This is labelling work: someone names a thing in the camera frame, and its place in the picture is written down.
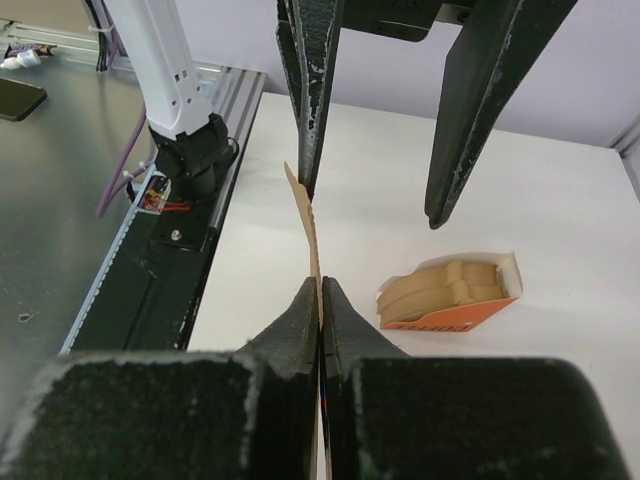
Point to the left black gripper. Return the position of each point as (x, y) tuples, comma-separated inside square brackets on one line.
[(494, 51)]

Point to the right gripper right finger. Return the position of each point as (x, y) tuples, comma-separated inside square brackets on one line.
[(347, 336)]

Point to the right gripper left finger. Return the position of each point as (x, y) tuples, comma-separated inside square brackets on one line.
[(289, 343)]

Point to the single brown coffee filter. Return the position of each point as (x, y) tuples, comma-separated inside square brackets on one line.
[(305, 210)]

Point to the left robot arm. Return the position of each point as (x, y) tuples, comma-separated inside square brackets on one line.
[(498, 44)]

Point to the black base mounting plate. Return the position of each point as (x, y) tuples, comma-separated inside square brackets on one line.
[(180, 270)]

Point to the black smartphone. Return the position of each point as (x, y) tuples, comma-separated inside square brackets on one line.
[(19, 100)]

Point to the small white tube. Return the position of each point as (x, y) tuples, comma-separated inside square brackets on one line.
[(23, 60)]

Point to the candy bar wrapper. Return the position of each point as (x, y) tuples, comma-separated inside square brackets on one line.
[(42, 50)]

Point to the grey slotted cable duct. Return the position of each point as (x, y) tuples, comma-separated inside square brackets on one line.
[(110, 312)]

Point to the left aluminium corner post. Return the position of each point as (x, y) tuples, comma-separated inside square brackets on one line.
[(626, 144)]

